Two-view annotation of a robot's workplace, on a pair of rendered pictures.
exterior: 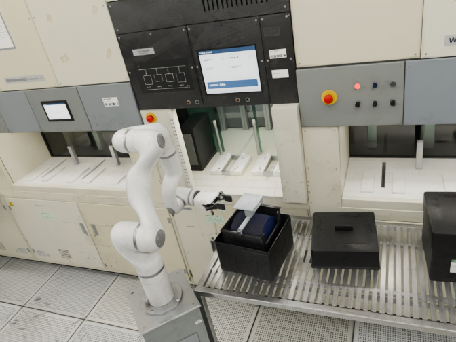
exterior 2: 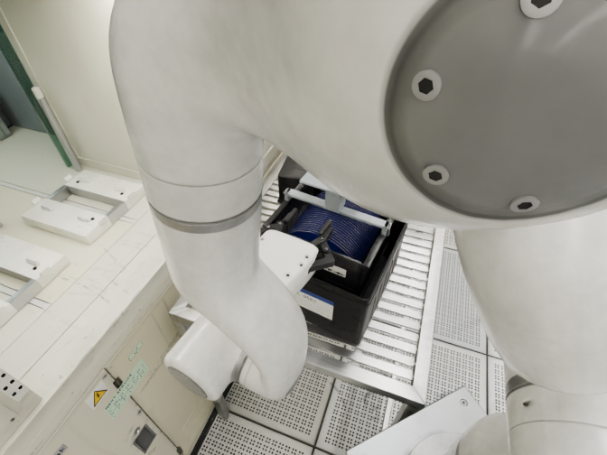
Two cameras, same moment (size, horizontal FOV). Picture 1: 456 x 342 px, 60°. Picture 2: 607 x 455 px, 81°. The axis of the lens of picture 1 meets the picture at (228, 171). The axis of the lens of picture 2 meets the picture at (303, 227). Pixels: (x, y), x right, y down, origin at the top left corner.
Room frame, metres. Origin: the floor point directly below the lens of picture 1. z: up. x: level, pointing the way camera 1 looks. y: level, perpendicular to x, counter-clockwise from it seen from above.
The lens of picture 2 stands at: (1.59, 0.49, 1.49)
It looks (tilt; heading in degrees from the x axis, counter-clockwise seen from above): 44 degrees down; 264
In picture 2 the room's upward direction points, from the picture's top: straight up
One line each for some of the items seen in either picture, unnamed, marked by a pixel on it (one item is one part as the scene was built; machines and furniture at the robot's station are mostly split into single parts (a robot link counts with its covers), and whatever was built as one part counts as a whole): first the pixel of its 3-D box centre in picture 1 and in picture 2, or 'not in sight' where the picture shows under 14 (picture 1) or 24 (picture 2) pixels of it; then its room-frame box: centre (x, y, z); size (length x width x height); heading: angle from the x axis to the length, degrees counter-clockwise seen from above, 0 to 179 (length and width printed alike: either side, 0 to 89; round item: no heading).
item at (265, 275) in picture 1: (255, 241); (331, 256); (1.47, -0.06, 0.85); 0.28 x 0.28 x 0.17; 56
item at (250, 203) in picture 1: (252, 229); (332, 234); (1.47, -0.06, 0.93); 0.24 x 0.20 x 0.32; 146
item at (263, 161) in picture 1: (272, 164); (86, 202); (2.09, -0.27, 0.89); 0.22 x 0.21 x 0.04; 154
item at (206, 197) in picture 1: (205, 199); (276, 266); (1.60, 0.13, 1.06); 0.11 x 0.10 x 0.07; 56
